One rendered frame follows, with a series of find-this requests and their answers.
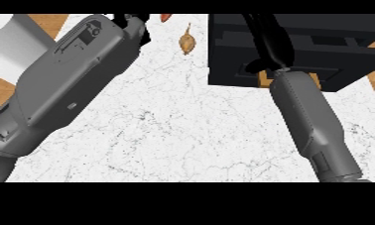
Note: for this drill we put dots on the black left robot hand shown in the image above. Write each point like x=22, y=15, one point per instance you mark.
x=139, y=17

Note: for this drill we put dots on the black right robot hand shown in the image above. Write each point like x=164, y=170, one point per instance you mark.
x=270, y=44

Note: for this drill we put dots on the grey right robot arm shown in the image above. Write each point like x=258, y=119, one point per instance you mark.
x=307, y=116

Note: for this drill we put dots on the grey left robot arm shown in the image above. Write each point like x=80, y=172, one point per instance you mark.
x=72, y=70

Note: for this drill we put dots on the red vegetable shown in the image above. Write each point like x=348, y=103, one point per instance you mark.
x=165, y=17

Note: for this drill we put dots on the brown wooden block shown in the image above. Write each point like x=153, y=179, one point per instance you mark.
x=263, y=82

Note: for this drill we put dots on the brown onion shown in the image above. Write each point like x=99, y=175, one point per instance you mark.
x=187, y=42

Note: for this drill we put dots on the brown wooden board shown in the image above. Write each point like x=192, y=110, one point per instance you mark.
x=49, y=22

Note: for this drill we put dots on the white grey curved appliance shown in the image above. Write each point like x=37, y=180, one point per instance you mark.
x=19, y=47

